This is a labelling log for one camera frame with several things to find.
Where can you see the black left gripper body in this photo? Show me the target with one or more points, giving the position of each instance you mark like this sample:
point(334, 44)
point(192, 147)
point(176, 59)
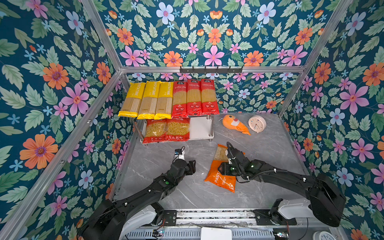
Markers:
point(185, 174)

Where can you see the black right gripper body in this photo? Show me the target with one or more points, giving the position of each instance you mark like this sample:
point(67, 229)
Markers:
point(230, 169)

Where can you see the orange macaroni bag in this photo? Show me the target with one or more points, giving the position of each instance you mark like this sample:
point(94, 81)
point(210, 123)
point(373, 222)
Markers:
point(215, 177)

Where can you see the red macaroni bag large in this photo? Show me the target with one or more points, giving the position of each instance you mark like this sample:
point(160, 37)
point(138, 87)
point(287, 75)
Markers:
point(178, 130)

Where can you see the red macaroni bag small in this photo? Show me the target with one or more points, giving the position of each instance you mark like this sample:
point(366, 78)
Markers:
point(155, 131)

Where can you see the red spaghetti pack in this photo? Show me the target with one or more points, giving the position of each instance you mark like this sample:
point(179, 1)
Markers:
point(209, 98)
point(179, 109)
point(194, 101)

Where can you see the yellow spaghetti pack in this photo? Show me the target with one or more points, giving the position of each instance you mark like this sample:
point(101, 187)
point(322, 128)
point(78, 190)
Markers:
point(149, 101)
point(165, 101)
point(132, 103)

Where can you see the red spaghetti pack front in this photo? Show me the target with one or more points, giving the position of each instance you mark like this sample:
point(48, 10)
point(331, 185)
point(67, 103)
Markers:
point(209, 98)

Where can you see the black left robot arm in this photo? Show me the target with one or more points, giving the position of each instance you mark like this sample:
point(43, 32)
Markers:
point(108, 220)

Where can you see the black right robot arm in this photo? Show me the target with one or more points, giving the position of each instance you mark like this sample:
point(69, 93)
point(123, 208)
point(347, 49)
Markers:
point(320, 197)

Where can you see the white two-tier shelf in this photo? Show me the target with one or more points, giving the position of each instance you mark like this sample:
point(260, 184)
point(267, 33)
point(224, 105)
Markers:
point(201, 127)

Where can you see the pink round alarm clock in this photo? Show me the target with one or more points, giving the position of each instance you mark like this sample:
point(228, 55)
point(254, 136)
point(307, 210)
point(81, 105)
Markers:
point(257, 123)

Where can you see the orange fish plush toy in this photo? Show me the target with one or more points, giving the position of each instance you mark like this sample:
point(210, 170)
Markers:
point(232, 123)

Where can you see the white box at bottom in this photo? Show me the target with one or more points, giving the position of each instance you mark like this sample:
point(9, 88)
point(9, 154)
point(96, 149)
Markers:
point(216, 234)

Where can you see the white round device bottom right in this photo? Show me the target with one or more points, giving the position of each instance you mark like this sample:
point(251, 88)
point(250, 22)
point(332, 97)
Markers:
point(323, 235)

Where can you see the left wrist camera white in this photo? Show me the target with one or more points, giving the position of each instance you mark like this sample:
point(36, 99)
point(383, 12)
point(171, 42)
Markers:
point(179, 154)

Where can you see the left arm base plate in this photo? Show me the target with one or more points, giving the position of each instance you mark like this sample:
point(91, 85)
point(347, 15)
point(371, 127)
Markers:
point(165, 218)

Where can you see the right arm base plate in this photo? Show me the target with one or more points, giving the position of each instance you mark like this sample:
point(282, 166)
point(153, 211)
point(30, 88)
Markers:
point(266, 217)

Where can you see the black hook rail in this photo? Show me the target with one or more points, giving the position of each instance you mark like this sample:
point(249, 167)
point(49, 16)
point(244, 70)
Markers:
point(211, 70)

